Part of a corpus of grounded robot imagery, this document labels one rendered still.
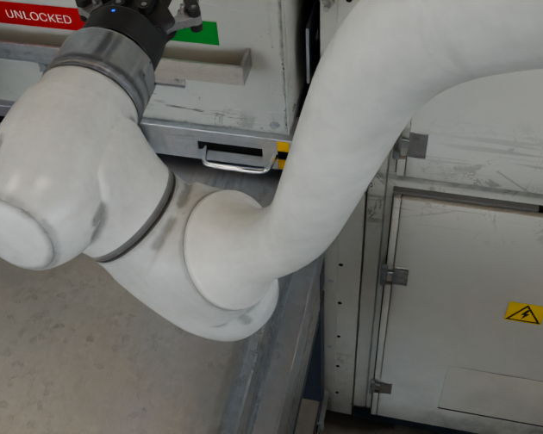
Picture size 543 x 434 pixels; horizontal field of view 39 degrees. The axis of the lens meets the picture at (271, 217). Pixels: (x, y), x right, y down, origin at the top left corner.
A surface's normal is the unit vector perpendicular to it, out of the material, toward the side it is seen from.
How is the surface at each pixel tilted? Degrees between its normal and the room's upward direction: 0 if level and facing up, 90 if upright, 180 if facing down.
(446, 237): 90
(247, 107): 90
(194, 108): 90
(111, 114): 55
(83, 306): 0
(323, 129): 90
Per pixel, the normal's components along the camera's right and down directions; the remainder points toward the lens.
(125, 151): 0.80, -0.25
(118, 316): -0.05, -0.64
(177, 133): -0.22, 0.76
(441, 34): -0.62, 0.58
